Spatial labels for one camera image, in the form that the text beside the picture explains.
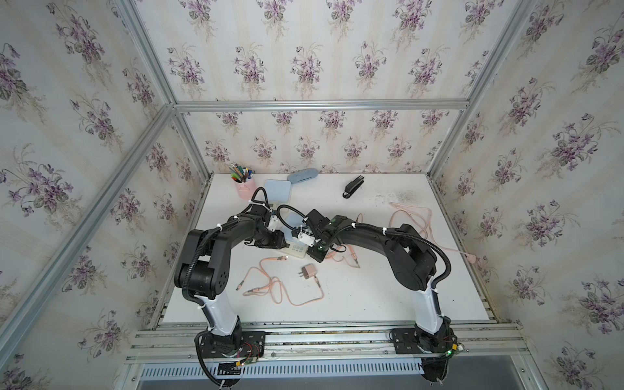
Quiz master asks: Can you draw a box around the pink charger adapter with prongs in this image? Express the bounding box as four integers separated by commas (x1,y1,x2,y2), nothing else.
299,263,318,280

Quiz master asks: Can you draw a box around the pink multi-head charging cable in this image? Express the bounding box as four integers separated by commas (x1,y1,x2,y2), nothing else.
325,212,366,269

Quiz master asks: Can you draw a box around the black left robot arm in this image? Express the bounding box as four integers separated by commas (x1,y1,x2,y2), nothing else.
174,187,287,349

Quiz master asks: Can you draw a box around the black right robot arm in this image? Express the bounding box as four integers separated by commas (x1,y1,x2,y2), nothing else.
275,205,453,348

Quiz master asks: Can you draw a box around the pink pen holder cup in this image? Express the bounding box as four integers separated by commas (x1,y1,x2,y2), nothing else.
236,178,257,201

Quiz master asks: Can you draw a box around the blue fabric pencil case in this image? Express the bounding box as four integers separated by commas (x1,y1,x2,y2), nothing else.
287,168,319,185

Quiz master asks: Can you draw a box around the coloured pens bundle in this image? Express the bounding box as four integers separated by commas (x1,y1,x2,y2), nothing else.
228,164,254,184

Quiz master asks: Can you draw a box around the black stapler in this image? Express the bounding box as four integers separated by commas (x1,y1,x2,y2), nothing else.
342,175,365,199

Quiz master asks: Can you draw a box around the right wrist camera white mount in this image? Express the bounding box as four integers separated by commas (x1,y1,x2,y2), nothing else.
297,229,315,247

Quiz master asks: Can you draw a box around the pink power strip cord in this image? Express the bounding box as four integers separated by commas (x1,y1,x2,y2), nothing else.
387,201,479,264

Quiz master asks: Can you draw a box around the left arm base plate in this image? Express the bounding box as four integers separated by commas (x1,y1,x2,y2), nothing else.
194,331,267,359

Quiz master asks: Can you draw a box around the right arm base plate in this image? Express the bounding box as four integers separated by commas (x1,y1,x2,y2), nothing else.
387,325,464,356

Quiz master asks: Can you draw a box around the aluminium rail frame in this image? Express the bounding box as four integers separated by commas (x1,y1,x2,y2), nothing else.
122,322,530,364

